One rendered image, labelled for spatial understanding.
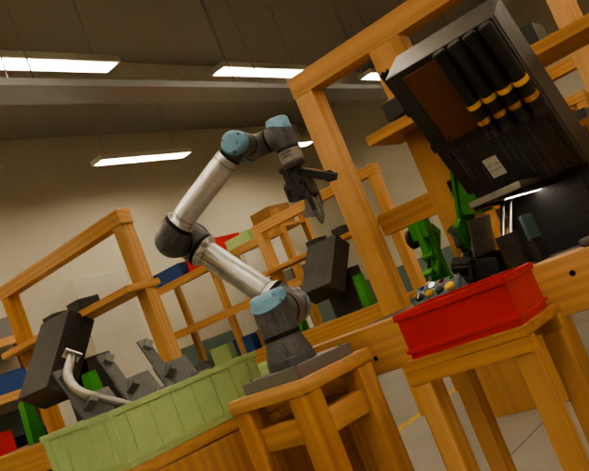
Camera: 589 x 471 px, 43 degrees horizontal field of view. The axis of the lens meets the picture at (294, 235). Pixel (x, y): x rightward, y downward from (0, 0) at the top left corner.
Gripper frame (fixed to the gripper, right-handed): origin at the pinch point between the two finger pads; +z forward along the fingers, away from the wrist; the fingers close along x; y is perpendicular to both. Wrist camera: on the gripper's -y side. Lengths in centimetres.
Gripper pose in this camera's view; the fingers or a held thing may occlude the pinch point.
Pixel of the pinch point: (323, 219)
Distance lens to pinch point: 233.0
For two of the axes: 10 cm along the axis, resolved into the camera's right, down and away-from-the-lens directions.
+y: -8.5, 3.5, 4.0
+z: 3.7, 9.3, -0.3
